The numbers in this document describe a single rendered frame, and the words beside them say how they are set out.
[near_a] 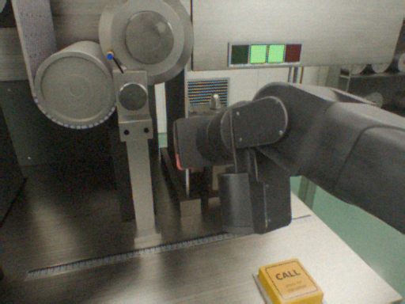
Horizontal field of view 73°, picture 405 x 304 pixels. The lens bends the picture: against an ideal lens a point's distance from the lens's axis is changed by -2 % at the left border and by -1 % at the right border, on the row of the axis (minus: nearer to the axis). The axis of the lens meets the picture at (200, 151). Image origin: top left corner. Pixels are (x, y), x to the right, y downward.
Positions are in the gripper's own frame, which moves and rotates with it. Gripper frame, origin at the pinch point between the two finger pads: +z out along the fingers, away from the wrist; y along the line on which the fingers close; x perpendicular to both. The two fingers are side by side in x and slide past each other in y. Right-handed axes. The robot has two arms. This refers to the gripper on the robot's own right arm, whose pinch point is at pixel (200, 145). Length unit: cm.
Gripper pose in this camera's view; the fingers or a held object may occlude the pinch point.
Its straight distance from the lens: 45.5
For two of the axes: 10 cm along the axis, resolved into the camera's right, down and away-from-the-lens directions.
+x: -1.2, -9.9, 0.3
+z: -2.4, 0.6, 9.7
